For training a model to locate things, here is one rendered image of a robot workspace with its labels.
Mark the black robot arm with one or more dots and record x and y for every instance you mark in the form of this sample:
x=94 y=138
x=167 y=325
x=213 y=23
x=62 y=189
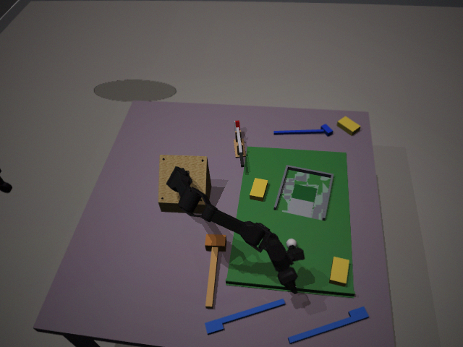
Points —
x=252 y=233

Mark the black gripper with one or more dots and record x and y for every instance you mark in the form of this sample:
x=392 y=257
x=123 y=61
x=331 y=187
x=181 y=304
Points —
x=287 y=275

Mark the white golf ball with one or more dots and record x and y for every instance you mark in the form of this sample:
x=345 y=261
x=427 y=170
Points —
x=291 y=242

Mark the green flat mat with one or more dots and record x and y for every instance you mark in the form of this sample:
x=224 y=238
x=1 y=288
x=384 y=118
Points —
x=320 y=240

